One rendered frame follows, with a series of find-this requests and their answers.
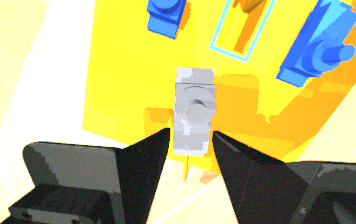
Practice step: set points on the yellow flat plate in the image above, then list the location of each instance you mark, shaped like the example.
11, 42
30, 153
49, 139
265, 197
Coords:
282, 67

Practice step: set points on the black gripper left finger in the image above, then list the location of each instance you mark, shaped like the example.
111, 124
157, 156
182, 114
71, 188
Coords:
129, 175

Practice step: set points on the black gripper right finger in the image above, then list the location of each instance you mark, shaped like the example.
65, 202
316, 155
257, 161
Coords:
265, 190

